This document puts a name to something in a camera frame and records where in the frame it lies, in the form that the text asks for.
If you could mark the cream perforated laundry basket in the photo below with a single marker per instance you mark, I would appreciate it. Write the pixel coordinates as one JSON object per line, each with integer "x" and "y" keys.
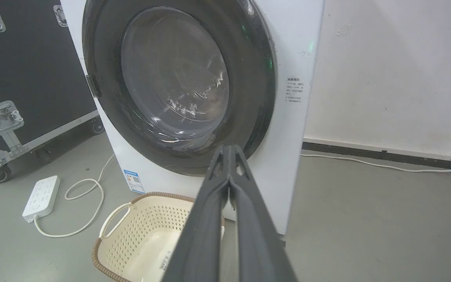
{"x": 139, "y": 239}

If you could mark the black flight case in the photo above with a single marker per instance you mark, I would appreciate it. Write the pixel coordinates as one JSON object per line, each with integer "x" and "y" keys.
{"x": 26, "y": 78}

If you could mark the white power strip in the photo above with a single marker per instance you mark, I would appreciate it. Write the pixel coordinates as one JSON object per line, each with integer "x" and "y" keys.
{"x": 41, "y": 197}

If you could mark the blue energy label sticker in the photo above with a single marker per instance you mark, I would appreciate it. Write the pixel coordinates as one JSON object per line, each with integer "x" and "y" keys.
{"x": 134, "y": 181}

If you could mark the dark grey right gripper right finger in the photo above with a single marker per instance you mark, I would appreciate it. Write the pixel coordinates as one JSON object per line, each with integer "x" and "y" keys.
{"x": 258, "y": 239}

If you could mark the dark round washing machine door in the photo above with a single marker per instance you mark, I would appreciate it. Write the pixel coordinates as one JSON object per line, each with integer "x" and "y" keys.
{"x": 178, "y": 86}

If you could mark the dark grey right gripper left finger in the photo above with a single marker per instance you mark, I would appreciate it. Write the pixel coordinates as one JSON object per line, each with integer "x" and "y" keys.
{"x": 200, "y": 235}

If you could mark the white front-load washing machine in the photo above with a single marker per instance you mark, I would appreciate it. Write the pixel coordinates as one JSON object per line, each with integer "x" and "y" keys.
{"x": 288, "y": 129}

